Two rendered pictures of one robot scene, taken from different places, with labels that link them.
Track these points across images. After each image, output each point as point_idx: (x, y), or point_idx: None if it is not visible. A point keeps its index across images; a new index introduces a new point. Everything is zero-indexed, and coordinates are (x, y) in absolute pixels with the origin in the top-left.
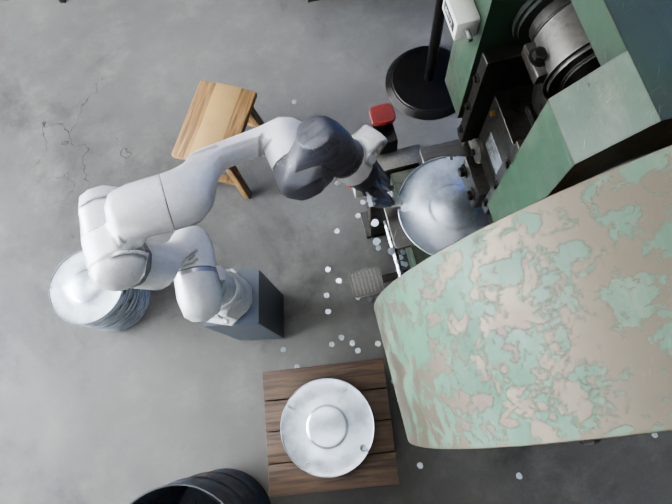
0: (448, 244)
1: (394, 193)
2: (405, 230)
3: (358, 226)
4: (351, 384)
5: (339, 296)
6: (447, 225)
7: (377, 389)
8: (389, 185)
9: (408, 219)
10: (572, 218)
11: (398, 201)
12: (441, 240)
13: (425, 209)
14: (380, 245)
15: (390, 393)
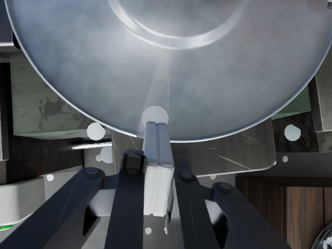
0: (289, 17)
1: (149, 151)
2: (230, 129)
3: (65, 179)
4: (315, 235)
5: (151, 214)
6: (237, 4)
7: (323, 200)
8: (120, 174)
9: (196, 113)
10: None
11: (168, 137)
12: (275, 33)
13: (172, 57)
14: (96, 154)
15: (266, 171)
